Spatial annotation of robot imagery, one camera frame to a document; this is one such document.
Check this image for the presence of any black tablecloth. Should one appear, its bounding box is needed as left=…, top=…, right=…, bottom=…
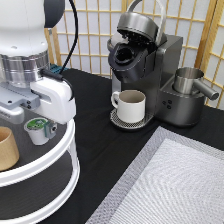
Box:
left=40, top=69, right=224, bottom=224

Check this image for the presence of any grey pod coffee machine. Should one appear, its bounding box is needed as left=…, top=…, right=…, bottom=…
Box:
left=108, top=0, right=219, bottom=130

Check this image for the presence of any white coffee pod green lid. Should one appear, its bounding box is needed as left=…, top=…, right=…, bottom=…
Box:
left=24, top=117, right=48, bottom=145

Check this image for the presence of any wooden shoji folding screen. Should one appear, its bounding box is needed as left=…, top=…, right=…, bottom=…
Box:
left=45, top=0, right=224, bottom=110

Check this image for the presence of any grey woven placemat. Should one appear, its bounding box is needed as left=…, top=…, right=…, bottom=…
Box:
left=85, top=127, right=224, bottom=224

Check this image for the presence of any light wooden cup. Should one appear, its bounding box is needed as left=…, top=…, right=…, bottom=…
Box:
left=0, top=126, right=19, bottom=171

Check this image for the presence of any blue ribbed metal block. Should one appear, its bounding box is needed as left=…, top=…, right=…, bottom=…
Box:
left=50, top=64, right=66, bottom=74

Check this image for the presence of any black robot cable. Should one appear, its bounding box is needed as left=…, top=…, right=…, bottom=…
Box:
left=41, top=0, right=80, bottom=101

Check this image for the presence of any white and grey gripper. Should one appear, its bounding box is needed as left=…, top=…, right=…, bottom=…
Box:
left=0, top=69, right=76, bottom=139

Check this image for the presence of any white ceramic mug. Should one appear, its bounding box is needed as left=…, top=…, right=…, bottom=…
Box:
left=111, top=90, right=146, bottom=123

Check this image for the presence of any white two-tier round shelf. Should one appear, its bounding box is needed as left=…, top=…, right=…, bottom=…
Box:
left=0, top=119, right=80, bottom=224

